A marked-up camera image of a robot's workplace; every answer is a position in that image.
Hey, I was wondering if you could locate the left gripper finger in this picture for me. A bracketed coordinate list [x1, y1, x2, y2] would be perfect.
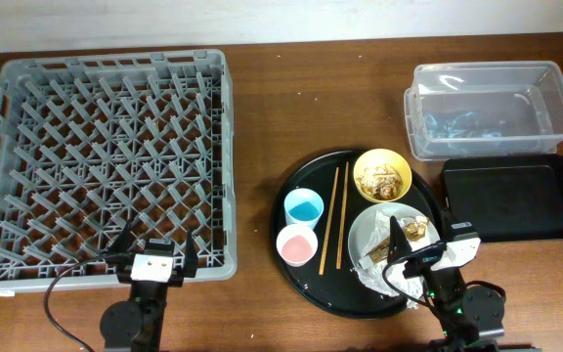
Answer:
[106, 219, 133, 259]
[183, 229, 198, 278]

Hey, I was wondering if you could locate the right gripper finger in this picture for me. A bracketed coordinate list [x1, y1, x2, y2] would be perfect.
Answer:
[440, 208, 460, 242]
[387, 216, 411, 264]

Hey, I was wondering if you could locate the gold foil wrapper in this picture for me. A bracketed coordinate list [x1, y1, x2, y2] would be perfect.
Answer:
[367, 216, 431, 263]

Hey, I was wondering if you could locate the white round plate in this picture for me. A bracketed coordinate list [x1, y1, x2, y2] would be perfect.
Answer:
[348, 202, 440, 297]

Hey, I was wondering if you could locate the white napkin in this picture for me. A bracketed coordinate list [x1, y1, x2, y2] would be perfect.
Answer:
[349, 210, 440, 298]

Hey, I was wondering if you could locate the food scraps and rice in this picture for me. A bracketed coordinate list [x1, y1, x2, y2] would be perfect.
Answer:
[357, 164, 403, 200]

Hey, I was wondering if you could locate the wooden chopstick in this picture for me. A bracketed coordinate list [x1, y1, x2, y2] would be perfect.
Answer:
[319, 166, 339, 276]
[336, 161, 350, 270]

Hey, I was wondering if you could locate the yellow bowl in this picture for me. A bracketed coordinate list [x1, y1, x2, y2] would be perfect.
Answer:
[353, 149, 412, 203]

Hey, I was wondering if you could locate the pink plastic cup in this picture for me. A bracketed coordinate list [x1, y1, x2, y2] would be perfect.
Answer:
[276, 224, 318, 267]

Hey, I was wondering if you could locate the blue plastic cup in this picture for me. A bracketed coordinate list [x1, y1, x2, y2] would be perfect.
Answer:
[283, 188, 325, 230]

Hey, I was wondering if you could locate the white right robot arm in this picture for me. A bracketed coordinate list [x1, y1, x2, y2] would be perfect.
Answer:
[382, 209, 506, 351]

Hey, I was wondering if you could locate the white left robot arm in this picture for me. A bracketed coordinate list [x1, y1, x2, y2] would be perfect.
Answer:
[100, 221, 198, 352]

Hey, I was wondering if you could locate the grey plastic dishwasher rack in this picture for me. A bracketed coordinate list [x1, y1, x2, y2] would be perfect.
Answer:
[0, 49, 238, 296]

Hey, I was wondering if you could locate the black rectangular tray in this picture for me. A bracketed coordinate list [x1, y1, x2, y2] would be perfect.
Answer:
[442, 154, 563, 242]

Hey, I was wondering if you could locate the round black serving tray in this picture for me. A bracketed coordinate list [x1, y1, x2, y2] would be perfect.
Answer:
[271, 150, 407, 319]

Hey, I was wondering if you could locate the clear plastic storage bin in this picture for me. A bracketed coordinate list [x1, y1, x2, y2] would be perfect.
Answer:
[404, 61, 563, 161]

